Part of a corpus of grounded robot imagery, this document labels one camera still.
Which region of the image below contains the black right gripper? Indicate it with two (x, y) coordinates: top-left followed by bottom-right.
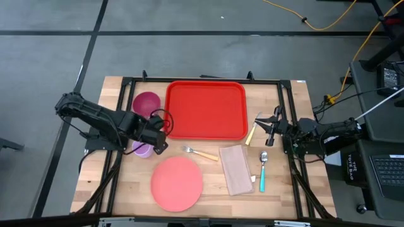
(254, 105), (284, 148)

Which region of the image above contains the purple cup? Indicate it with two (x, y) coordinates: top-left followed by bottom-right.
(131, 140), (155, 159)

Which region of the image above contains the knife with cream handle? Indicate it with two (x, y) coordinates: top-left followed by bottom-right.
(245, 112), (263, 146)

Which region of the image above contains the magenta plastic bowl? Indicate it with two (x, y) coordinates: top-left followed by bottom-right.
(131, 91), (162, 120)

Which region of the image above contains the salmon pink round plate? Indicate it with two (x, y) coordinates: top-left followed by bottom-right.
(150, 156), (204, 213)

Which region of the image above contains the spoon with teal handle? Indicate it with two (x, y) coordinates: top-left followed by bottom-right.
(258, 150), (269, 193)

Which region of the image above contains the beige cloth napkin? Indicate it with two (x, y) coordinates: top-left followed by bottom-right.
(218, 144), (255, 197)

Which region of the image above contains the fork with cream handle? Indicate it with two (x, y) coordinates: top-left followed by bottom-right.
(181, 145), (220, 162)

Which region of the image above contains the red plastic tray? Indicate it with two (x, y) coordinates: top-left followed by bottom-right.
(163, 80), (249, 141)

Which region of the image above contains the black tote bag box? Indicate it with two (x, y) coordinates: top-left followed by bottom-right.
(342, 150), (367, 187)

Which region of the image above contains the black power adapter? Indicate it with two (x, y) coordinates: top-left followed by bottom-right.
(376, 61), (404, 98)

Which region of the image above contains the black laptop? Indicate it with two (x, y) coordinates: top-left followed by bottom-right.
(368, 153), (404, 202)

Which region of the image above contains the black stand foot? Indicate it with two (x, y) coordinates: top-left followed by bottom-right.
(359, 31), (404, 73)

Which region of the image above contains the dark furniture foot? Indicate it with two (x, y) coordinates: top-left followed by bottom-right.
(0, 137), (25, 152)

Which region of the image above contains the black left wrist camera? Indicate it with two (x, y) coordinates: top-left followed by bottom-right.
(148, 115), (165, 131)

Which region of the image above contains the black camera cable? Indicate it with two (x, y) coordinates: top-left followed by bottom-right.
(150, 108), (175, 137)

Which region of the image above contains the black aluminium table frame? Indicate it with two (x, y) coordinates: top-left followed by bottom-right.
(75, 69), (335, 221)

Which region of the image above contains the yellow power cable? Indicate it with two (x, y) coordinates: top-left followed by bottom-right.
(324, 0), (404, 105)
(261, 0), (358, 32)

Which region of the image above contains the silver aluminium bracket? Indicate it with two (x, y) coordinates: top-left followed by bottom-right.
(97, 216), (135, 227)
(273, 219), (312, 227)

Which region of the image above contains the white cable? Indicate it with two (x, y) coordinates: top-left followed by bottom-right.
(353, 93), (404, 122)

